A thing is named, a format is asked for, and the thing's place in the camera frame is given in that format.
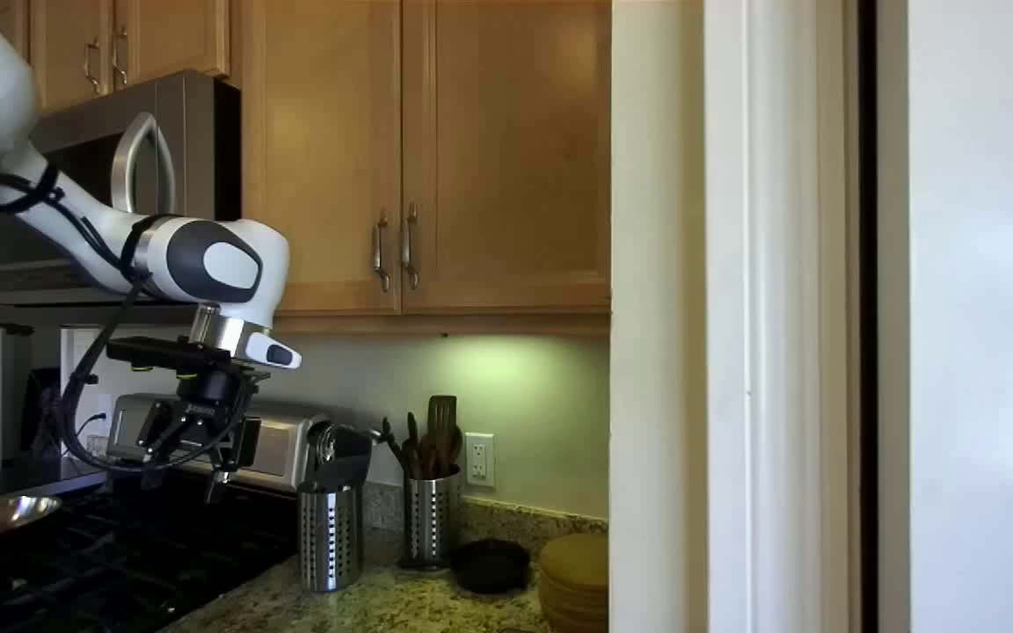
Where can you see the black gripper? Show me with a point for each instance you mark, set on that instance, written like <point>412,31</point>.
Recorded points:
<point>215,402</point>

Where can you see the wide wooden cabinet door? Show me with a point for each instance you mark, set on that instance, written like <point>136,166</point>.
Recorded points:
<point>319,128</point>

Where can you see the small wooden cabinet door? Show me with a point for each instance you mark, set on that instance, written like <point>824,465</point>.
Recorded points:
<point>62,48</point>
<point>175,38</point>

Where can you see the perforated steel utensil holder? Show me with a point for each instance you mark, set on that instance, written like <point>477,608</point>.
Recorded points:
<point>429,522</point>
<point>333,540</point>

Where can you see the stainless steel stove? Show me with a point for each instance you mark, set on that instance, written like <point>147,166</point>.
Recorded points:
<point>73,574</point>

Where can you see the wooden spatula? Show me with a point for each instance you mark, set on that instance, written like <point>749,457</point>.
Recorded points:
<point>441,428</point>

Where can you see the black round bowl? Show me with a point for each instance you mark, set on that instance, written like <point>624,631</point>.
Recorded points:
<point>491,563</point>

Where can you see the stainless steel microwave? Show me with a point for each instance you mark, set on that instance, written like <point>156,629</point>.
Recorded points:
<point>80,144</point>

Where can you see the white wall outlet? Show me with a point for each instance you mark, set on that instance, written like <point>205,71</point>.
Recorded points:
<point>480,457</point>
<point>98,447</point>

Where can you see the wooden wall cabinet body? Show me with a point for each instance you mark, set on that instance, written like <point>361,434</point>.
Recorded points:
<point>449,324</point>

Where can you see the white door frame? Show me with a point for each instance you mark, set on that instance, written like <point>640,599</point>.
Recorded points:
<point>783,318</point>

